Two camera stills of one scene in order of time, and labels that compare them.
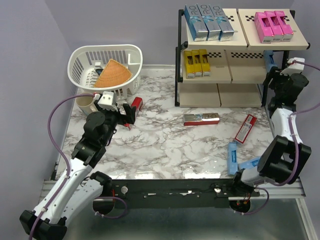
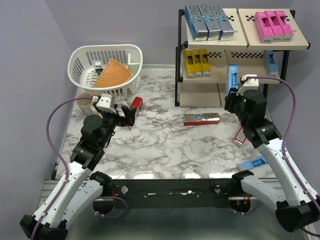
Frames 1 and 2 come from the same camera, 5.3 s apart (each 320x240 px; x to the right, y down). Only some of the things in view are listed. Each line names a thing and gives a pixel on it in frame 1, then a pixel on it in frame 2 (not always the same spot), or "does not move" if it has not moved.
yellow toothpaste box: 205,65 does not move
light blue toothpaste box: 232,158 to 232,77
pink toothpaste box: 275,26 does not move
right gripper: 274,74 to 230,98
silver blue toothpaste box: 197,25 does not move
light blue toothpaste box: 269,61 does not move
